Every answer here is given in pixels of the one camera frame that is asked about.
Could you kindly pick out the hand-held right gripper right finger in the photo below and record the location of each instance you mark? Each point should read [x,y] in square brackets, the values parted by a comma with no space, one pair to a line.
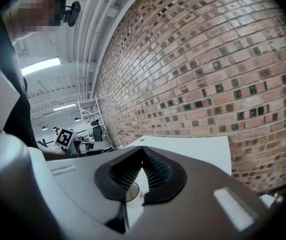
[195,209]

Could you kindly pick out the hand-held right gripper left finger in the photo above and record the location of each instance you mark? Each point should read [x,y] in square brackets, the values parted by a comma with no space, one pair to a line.
[83,184]

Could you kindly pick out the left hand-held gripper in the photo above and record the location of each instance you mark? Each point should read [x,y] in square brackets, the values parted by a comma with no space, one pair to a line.
[65,137]

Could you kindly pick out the person's left forearm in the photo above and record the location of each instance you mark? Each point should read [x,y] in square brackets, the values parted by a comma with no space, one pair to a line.
[54,154]

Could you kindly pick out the black pendant lamp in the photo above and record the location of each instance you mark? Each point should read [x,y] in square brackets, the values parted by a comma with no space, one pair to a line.
[43,127]
[77,119]

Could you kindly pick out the long ceiling light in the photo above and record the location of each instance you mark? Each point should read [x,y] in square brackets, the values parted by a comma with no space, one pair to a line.
[64,107]
[40,66]

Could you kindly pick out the black office chair with headrest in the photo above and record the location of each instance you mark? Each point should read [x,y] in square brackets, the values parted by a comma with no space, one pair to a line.
[97,131]

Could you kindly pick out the person's dark shirt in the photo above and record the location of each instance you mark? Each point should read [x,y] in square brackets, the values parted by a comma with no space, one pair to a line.
[18,119]

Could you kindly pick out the white table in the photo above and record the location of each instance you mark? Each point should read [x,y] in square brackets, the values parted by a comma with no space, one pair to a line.
[195,149]

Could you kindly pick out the white plug adapter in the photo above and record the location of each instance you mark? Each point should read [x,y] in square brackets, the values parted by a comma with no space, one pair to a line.
[270,200]

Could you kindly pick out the white ceiling pipes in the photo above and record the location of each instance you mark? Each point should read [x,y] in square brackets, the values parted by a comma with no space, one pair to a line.
[95,34]

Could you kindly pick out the person's head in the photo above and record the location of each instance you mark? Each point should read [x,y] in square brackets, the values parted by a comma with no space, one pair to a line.
[35,9]

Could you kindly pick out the white metal frame rack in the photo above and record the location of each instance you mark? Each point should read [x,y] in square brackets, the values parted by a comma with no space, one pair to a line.
[92,109]

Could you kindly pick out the black head-mounted camera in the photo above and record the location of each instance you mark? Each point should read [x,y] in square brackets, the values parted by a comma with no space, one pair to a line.
[73,14]

